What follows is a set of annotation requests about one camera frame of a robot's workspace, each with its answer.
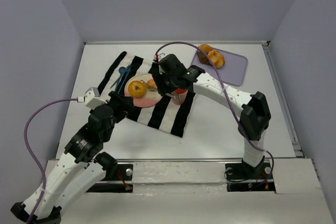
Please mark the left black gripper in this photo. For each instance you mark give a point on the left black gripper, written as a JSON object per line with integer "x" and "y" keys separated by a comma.
{"x": 122, "y": 101}

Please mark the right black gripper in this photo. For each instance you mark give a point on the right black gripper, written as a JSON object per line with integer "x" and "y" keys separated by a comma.
{"x": 163, "y": 84}

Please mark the metal tongs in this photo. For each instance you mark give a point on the metal tongs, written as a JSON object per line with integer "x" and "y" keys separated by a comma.
{"x": 171, "y": 95}

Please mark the small round bun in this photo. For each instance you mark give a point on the small round bun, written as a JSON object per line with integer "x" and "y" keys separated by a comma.
{"x": 151, "y": 83}

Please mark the orange bagel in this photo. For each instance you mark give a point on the orange bagel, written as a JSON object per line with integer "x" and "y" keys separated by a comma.
{"x": 137, "y": 89}

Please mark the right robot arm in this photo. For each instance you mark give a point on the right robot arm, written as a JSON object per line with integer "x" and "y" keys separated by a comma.
{"x": 251, "y": 111}

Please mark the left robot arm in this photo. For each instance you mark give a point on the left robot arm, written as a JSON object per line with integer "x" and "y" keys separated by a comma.
{"x": 81, "y": 165}

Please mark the cream and pink plate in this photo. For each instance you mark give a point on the cream and pink plate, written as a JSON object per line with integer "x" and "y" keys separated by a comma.
{"x": 149, "y": 99}

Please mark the pink cup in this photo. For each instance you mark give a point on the pink cup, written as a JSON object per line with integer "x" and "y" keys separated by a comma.
{"x": 181, "y": 94}

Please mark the blue knife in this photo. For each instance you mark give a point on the blue knife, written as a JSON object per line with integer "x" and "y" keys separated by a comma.
{"x": 121, "y": 87}

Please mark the black white striped placemat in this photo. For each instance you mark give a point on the black white striped placemat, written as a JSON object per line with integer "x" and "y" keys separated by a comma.
{"x": 165, "y": 115}

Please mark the blue spoon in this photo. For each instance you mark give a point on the blue spoon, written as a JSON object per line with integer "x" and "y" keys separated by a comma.
{"x": 122, "y": 71}

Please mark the blue fork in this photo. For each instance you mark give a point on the blue fork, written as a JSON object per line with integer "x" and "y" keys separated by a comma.
{"x": 116, "y": 88}

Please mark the dark brown pastry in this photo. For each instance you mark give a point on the dark brown pastry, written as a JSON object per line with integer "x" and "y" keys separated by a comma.
{"x": 202, "y": 58}

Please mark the top glazed bun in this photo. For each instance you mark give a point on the top glazed bun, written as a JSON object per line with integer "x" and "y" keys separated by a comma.
{"x": 205, "y": 48}

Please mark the glazed round bun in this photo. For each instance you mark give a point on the glazed round bun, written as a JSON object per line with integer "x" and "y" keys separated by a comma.
{"x": 217, "y": 58}

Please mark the lavender tray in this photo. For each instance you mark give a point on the lavender tray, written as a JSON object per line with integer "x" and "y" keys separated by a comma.
{"x": 233, "y": 71}

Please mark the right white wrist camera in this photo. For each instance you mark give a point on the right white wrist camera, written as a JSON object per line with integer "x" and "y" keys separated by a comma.
{"x": 158, "y": 57}

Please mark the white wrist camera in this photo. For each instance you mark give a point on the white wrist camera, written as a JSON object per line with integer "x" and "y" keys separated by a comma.
{"x": 158, "y": 57}
{"x": 92, "y": 98}

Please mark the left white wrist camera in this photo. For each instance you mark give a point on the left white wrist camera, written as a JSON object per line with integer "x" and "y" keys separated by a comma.
{"x": 92, "y": 98}

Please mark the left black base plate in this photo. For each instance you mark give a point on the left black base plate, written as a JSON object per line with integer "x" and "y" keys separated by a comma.
{"x": 118, "y": 182}

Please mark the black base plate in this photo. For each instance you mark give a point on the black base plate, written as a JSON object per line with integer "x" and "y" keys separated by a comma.
{"x": 118, "y": 182}
{"x": 239, "y": 181}

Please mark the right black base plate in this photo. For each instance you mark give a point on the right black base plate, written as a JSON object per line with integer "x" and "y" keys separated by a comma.
{"x": 239, "y": 181}

